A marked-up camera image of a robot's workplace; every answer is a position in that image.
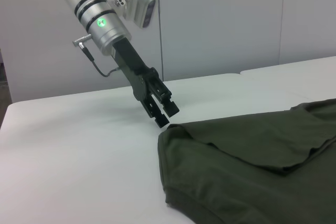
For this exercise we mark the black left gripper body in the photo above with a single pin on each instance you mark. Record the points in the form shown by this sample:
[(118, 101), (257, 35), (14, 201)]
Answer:
[(131, 64)]

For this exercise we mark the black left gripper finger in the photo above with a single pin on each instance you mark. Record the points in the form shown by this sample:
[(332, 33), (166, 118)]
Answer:
[(158, 117), (170, 108)]

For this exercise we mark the dark green t-shirt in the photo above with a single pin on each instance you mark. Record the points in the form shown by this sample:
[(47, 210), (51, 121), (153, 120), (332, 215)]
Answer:
[(249, 169)]

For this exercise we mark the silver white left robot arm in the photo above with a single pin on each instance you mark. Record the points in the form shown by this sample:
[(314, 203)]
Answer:
[(99, 22)]

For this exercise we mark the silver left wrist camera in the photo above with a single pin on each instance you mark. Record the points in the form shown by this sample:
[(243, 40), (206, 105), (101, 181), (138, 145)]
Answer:
[(139, 3)]

